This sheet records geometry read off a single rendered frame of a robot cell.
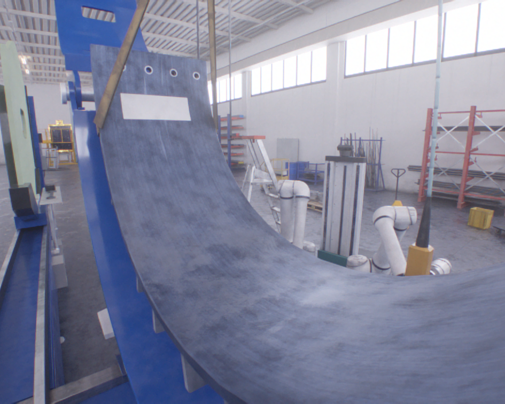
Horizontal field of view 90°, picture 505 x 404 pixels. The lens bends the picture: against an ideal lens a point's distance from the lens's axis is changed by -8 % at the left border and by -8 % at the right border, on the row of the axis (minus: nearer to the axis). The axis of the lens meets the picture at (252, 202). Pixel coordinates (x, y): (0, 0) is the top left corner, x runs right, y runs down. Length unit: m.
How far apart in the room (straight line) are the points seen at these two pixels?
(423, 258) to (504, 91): 10.16
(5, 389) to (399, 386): 2.02
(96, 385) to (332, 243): 2.01
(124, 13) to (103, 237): 2.44
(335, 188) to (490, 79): 9.31
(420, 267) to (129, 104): 1.61
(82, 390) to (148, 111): 1.56
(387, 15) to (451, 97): 3.76
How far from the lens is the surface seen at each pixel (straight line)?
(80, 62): 2.24
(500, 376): 0.37
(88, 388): 1.91
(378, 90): 12.68
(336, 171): 2.46
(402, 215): 1.92
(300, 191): 2.25
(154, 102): 1.74
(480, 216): 7.97
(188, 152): 1.64
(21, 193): 4.12
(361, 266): 2.31
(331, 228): 2.56
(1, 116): 5.81
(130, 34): 1.58
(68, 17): 3.26
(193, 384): 0.91
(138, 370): 1.33
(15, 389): 2.14
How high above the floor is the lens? 1.90
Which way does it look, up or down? 13 degrees down
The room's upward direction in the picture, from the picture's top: straight up
